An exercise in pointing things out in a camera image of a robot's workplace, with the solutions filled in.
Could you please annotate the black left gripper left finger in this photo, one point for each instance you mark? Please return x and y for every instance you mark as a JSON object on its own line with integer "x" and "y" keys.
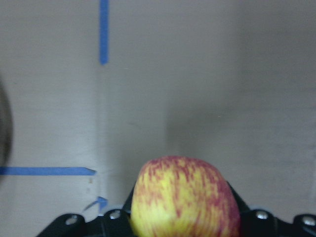
{"x": 113, "y": 223}

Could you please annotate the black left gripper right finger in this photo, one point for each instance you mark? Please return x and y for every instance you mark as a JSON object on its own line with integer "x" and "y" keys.
{"x": 259, "y": 222}

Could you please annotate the red yellow apple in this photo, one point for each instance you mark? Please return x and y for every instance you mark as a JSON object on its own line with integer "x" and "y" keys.
{"x": 183, "y": 197}

